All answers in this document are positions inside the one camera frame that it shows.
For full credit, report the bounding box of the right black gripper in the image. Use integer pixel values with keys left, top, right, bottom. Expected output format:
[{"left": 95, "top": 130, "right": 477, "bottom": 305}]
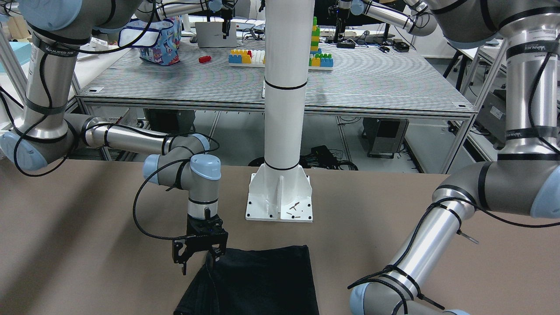
[{"left": 172, "top": 217, "right": 228, "bottom": 276}]

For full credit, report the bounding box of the dark navy printed t-shirt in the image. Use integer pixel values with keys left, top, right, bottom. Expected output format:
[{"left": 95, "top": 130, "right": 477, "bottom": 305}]
[{"left": 174, "top": 245, "right": 319, "bottom": 315}]

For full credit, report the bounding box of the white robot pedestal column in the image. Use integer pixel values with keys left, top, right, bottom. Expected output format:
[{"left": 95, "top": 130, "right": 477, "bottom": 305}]
[{"left": 245, "top": 0, "right": 314, "bottom": 223}]

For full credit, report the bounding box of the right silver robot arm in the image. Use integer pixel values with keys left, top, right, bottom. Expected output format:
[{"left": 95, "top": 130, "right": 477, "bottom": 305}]
[{"left": 1, "top": 0, "right": 228, "bottom": 273}]

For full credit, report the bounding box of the grey laptop on table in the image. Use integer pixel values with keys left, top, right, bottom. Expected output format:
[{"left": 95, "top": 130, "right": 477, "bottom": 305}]
[{"left": 195, "top": 21, "right": 238, "bottom": 48}]

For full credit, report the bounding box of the colourful toy block set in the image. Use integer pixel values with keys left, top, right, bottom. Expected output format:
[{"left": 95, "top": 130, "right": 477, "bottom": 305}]
[{"left": 228, "top": 17, "right": 335, "bottom": 70}]

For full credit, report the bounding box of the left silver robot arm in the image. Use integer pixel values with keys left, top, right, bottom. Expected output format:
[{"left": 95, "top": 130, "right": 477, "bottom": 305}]
[{"left": 349, "top": 0, "right": 559, "bottom": 315}]

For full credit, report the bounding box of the colourful patterned bag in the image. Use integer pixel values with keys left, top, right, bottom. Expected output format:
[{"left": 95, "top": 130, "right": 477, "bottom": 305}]
[{"left": 118, "top": 16, "right": 182, "bottom": 66}]

